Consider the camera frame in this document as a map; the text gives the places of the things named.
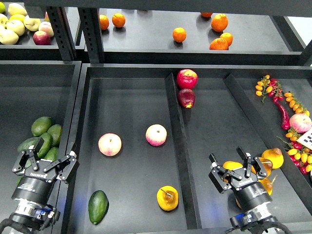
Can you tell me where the pink peach right tray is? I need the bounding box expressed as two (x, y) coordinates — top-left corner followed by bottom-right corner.
(290, 113), (312, 133)

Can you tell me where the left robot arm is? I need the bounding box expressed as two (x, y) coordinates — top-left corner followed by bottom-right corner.
(0, 138), (79, 234)

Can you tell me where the black perforated upright post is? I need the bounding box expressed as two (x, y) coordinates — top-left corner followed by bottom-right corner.
(46, 6), (76, 61)

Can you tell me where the upper cherry tomato bunch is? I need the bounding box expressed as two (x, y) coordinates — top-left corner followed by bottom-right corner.
(255, 75), (283, 103)

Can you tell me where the orange lower right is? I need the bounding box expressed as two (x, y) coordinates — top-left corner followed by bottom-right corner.
(209, 38), (229, 50)

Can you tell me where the red chili pepper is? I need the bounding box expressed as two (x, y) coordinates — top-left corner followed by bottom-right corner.
(276, 102), (290, 130)

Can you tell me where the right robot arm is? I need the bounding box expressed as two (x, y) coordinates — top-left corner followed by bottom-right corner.
(209, 147), (291, 234)

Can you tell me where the black upper left shelf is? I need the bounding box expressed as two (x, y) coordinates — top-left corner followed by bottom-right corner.
(0, 5), (89, 61)

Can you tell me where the green avocado left pile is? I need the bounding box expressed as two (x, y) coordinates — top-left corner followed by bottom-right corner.
(17, 137), (39, 152)

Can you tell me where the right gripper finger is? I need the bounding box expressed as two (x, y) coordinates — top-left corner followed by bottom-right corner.
(236, 147), (268, 178)
(209, 154), (237, 194)

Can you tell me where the black tray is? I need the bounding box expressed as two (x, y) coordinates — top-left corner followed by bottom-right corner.
(0, 61), (81, 220)
(63, 64), (312, 234)

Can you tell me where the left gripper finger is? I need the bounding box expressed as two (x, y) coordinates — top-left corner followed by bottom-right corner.
(43, 142), (79, 184)
(12, 137), (44, 176)

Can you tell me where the red apple upper shelf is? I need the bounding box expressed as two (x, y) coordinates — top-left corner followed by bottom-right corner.
(33, 31), (51, 45)

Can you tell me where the black middle tray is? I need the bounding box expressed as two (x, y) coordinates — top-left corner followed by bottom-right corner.
(63, 64), (312, 234)

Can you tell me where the pink apple left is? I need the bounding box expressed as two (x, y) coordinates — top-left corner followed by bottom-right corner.
(98, 133), (122, 156)

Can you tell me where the pale yellow pear bottom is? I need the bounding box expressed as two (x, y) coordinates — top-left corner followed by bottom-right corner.
(0, 29), (19, 45)

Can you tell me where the dark red apple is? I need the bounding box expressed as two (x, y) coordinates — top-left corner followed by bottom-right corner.
(177, 89), (195, 109)

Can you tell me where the checkered marker card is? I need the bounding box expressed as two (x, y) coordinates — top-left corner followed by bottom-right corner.
(297, 129), (312, 150)

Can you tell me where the pale peach upper shelf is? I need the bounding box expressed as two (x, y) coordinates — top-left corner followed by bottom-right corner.
(39, 21), (54, 38)

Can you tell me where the black left tray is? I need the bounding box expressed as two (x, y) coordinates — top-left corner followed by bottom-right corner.
(0, 61), (81, 220)

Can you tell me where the orange cherry tomato string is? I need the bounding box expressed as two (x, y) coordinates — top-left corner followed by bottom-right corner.
(284, 91), (311, 117)

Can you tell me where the lower cherry tomato bunch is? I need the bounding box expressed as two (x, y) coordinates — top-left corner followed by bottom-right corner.
(278, 127), (312, 175)

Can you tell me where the pale yellow apple middle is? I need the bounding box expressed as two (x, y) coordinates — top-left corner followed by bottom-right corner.
(6, 19), (25, 37)

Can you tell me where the green avocado centre pile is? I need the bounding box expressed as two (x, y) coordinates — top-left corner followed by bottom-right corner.
(37, 133), (53, 159)

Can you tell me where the green avocado pile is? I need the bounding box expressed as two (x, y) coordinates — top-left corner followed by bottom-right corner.
(17, 137), (39, 152)
(37, 133), (53, 159)

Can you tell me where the bright red apple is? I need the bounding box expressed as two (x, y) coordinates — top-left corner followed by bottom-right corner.
(176, 69), (198, 89)

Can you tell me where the orange right small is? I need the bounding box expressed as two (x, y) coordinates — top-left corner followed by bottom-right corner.
(220, 32), (234, 47)

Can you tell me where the pink apple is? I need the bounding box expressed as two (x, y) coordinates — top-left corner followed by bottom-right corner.
(98, 133), (122, 156)
(145, 124), (167, 146)

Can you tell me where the cherry tomato bunch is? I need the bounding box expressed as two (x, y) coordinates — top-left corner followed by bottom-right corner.
(278, 127), (312, 175)
(255, 75), (283, 103)

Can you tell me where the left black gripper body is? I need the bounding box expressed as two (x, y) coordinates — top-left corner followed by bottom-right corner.
(12, 159), (58, 207)

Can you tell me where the pink apple centre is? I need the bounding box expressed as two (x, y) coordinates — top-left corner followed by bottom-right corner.
(145, 124), (167, 146)

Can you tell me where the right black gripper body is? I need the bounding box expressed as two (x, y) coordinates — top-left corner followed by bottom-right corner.
(230, 174), (272, 212)

